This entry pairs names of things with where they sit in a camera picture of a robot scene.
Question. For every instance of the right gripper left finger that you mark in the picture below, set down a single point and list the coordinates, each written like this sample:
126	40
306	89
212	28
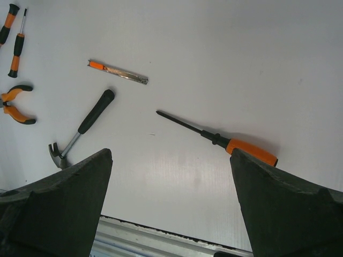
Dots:
59	214

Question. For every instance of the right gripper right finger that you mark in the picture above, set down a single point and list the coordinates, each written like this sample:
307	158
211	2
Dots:
286	215

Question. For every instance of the small precision screwdriver lower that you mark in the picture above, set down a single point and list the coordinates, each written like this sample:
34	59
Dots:
18	47

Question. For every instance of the small precision screwdriver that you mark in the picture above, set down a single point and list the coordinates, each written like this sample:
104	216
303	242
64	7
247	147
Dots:
12	13
18	47

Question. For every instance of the small precision screwdriver upper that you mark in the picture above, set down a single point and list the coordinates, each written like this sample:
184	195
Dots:
12	13

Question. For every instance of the aluminium front rail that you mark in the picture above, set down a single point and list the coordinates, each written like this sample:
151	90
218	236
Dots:
121	238

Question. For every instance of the orange handle screwdriver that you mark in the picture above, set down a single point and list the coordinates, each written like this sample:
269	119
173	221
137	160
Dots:
228	144

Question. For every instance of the black handle claw hammer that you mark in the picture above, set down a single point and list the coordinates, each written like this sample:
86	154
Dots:
60	157

